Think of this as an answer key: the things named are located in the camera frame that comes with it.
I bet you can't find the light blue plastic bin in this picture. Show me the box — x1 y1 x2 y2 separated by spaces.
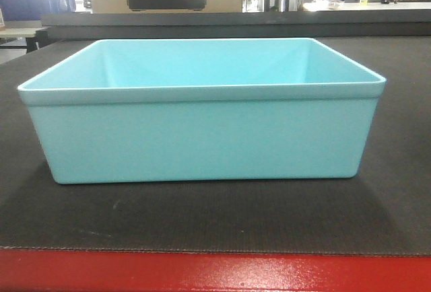
18 38 386 184

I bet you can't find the black conveyor belt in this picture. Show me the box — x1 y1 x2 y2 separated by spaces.
1 37 430 256

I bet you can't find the black conveyor side guard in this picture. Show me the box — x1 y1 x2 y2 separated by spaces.
42 9 430 40

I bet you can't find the dark blue crate background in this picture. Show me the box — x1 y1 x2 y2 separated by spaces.
1 0 76 21

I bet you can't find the red conveyor frame edge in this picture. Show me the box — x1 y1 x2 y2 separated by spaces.
1 249 430 291

